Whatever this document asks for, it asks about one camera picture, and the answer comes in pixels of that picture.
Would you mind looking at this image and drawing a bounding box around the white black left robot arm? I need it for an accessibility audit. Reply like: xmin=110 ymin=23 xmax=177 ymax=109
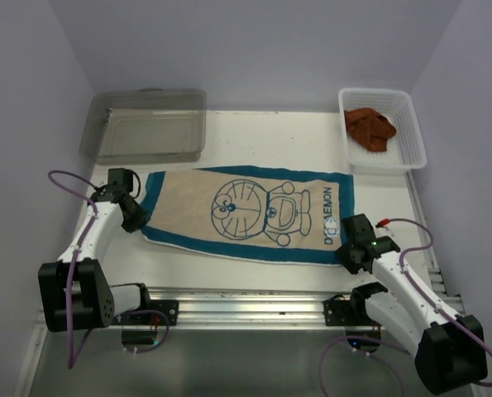
xmin=38 ymin=195 xmax=153 ymax=332

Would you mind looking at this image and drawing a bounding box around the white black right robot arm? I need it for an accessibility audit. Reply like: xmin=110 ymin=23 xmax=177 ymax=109
xmin=336 ymin=237 xmax=488 ymax=395

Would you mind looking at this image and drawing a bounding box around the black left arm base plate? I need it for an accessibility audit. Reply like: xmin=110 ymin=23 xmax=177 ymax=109
xmin=112 ymin=299 xmax=179 ymax=327

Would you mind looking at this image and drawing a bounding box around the blue beige Doraemon towel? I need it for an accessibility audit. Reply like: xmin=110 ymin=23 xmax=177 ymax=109
xmin=141 ymin=165 xmax=355 ymax=265

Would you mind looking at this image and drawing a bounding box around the aluminium extrusion rail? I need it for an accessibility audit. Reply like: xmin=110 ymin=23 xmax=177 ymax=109
xmin=38 ymin=285 xmax=466 ymax=331

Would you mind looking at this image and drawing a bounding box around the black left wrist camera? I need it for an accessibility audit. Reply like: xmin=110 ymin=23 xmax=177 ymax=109
xmin=106 ymin=168 xmax=142 ymax=199

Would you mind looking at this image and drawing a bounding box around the grey translucent plastic bin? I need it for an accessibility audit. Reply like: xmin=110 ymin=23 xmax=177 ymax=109
xmin=79 ymin=88 xmax=206 ymax=165

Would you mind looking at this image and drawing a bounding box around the white plastic mesh basket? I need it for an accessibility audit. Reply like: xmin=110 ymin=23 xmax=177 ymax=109
xmin=338 ymin=88 xmax=427 ymax=175

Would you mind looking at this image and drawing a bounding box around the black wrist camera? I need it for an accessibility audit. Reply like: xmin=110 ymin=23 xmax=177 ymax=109
xmin=106 ymin=168 xmax=142 ymax=199
xmin=341 ymin=213 xmax=375 ymax=242

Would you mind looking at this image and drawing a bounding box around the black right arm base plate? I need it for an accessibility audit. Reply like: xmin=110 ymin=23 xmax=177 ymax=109
xmin=322 ymin=294 xmax=376 ymax=328

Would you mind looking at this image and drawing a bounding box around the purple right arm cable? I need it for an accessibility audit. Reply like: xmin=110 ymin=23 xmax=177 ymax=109
xmin=319 ymin=218 xmax=492 ymax=397

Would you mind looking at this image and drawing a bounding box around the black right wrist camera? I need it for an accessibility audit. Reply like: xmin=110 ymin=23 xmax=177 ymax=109
xmin=341 ymin=213 xmax=375 ymax=242

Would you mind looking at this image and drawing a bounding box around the rust orange crumpled towel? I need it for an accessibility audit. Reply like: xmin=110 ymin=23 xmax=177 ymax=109
xmin=344 ymin=108 xmax=397 ymax=153

